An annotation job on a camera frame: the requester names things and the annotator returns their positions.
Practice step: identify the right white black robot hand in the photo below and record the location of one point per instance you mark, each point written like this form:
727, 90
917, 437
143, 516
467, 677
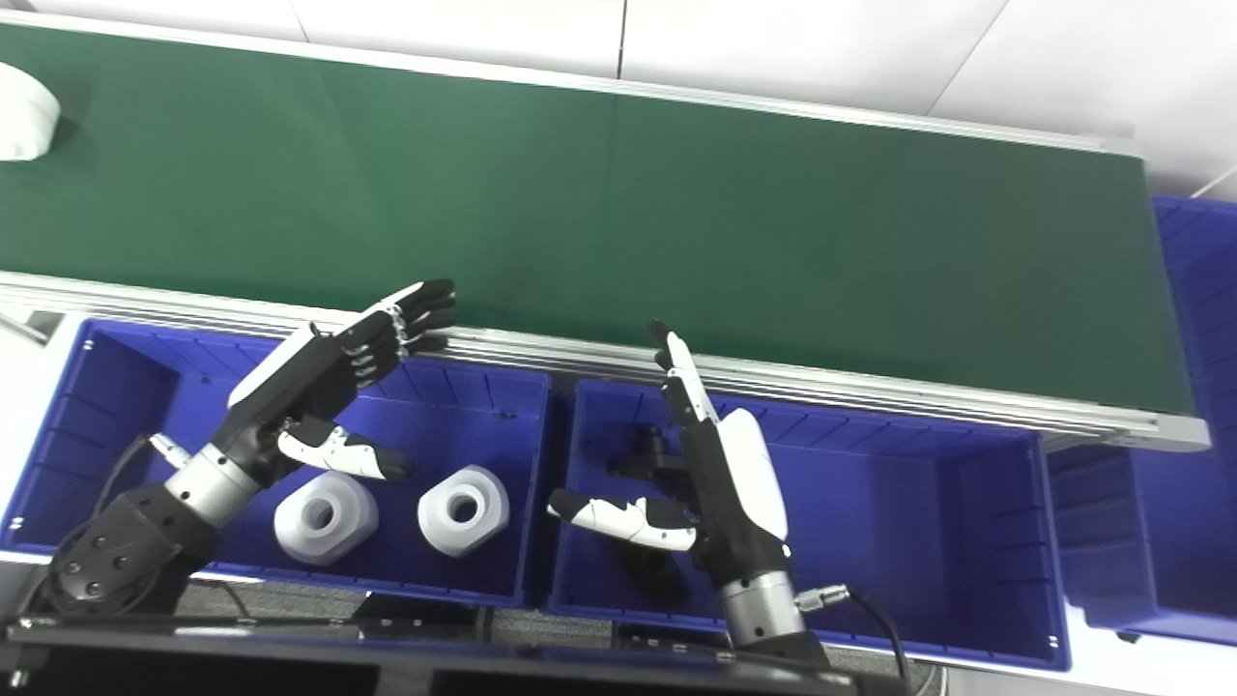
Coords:
744, 483

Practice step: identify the black robot torso bar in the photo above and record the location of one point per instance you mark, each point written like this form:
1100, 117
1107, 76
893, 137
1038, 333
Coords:
290, 667

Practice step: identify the green conveyor belt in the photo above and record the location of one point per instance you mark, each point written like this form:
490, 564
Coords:
870, 387
676, 213

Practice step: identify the black plastic part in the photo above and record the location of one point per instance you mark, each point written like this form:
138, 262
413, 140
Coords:
647, 459

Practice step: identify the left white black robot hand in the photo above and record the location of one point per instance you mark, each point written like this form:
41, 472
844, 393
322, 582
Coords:
290, 382

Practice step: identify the blue plastic bin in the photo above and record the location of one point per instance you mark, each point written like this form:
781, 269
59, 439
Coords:
918, 541
1198, 541
464, 406

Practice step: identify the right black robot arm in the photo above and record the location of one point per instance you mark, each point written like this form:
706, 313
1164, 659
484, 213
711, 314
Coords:
763, 609

